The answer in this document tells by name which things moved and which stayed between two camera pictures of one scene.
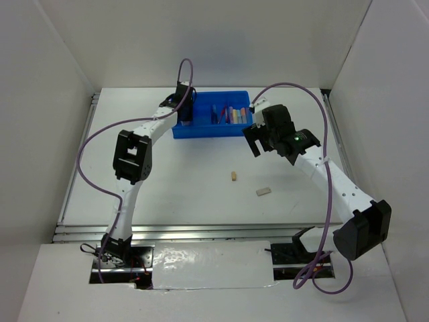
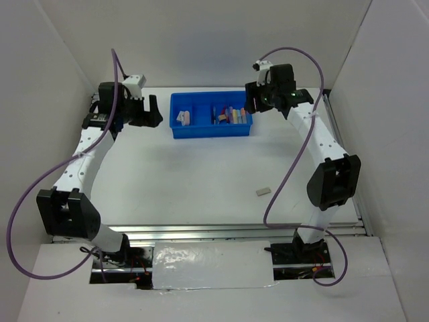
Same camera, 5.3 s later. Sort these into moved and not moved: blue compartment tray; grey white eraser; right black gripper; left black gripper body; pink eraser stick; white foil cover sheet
Moved: right black gripper; left black gripper body
Not moved: grey white eraser; pink eraser stick; blue compartment tray; white foil cover sheet
